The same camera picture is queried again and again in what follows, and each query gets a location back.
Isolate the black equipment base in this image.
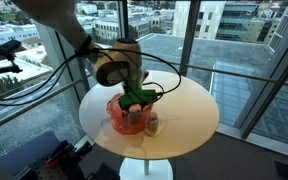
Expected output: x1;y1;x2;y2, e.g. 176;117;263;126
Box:
27;139;120;180

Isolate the grey metal handrail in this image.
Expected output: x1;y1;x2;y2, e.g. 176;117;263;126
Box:
0;78;83;134
140;58;288;88

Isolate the black camera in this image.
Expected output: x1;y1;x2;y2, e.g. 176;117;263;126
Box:
0;39;23;58

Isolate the red transparent bowl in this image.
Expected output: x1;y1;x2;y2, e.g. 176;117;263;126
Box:
105;93;154;136

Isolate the black cable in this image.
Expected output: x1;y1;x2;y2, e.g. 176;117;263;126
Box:
0;46;98;107
97;48;182;98

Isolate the white table pedestal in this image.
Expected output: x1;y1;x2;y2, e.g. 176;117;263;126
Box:
118;157;174;180

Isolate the small beige bottle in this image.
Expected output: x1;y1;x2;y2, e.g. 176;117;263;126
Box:
147;111;160;137

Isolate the blue seat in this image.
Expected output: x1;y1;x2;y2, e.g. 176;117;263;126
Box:
0;130;62;178

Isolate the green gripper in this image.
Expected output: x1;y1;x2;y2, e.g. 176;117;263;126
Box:
118;88;159;118

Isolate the white bottle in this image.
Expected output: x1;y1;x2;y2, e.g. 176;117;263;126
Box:
128;103;143;118

